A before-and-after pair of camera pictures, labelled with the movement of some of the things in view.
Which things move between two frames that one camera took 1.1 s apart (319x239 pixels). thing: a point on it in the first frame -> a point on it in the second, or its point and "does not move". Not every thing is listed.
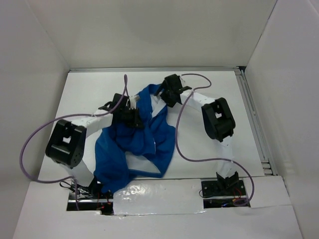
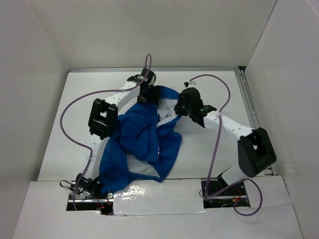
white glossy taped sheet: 148,196 does not move
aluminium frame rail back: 158,69 does not move
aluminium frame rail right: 269,169 does not move
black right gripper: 170,102 -> 178,107
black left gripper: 136,122 -> 153,99
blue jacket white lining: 120,149 does not move
